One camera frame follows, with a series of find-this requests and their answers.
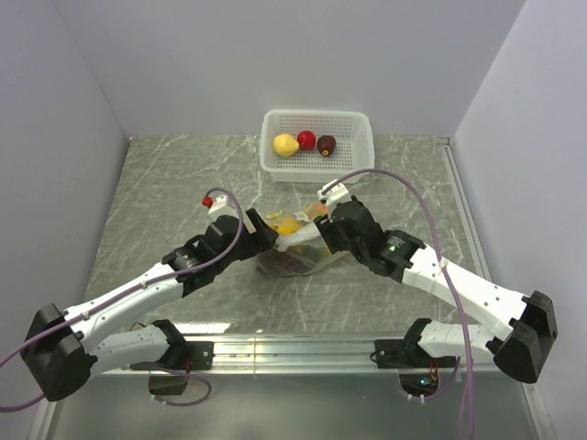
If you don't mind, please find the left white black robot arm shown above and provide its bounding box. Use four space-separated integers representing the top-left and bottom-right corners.
20 209 278 402

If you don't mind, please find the transparent plastic bag with fruit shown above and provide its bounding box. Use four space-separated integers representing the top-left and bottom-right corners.
256 202 349 278

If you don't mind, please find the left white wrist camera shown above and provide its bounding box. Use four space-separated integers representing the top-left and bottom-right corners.
202 194 237 221

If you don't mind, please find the dark purple passion fruit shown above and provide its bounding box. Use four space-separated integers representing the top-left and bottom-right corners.
316 135 337 157

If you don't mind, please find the white perforated plastic basket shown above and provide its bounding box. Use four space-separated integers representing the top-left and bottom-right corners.
259 109 375 183

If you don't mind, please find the aluminium mounting rail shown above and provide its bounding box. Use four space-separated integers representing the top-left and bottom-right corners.
30 334 540 439

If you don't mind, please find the yellow lemon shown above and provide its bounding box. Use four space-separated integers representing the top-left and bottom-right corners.
272 133 300 158

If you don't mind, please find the red apple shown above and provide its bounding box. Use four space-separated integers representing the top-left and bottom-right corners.
296 130 316 150

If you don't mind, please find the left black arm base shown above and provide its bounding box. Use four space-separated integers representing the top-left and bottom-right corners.
129 319 214 408

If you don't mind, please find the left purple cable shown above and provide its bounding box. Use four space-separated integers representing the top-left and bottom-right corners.
0 186 244 412

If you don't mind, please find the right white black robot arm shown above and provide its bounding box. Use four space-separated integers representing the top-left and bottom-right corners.
315 194 558 384

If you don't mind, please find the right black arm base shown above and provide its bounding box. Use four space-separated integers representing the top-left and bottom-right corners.
370 339 460 402

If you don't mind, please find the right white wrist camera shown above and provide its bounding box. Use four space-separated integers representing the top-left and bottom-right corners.
317 183 351 212

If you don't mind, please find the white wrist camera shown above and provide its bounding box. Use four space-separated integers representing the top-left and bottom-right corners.
202 194 237 221
317 183 351 212

